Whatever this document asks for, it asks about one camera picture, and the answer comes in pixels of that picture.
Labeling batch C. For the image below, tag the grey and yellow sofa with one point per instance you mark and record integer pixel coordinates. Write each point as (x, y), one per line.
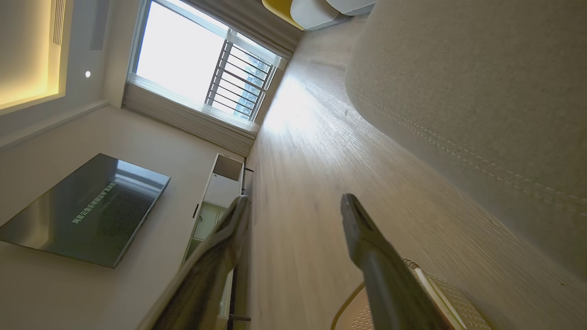
(481, 91)

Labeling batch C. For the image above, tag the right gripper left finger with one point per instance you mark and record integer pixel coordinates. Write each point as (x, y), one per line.
(206, 279)

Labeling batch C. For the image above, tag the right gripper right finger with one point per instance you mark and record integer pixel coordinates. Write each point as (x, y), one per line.
(390, 288)

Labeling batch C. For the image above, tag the black flat screen television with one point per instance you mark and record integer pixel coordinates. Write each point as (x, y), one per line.
(91, 211)

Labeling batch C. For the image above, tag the cream plastic laundry basket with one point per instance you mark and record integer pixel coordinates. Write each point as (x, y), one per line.
(458, 305)

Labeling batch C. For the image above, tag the white and green TV cabinet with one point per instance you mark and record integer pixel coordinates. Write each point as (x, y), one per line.
(224, 188)

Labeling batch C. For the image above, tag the grey pleated window curtain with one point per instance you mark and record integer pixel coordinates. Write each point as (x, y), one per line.
(257, 23)
(192, 119)

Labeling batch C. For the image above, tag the dark metal balcony railing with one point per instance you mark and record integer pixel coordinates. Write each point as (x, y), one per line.
(238, 82)

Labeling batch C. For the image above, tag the white ceiling air vent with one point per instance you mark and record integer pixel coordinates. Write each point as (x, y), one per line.
(58, 20)

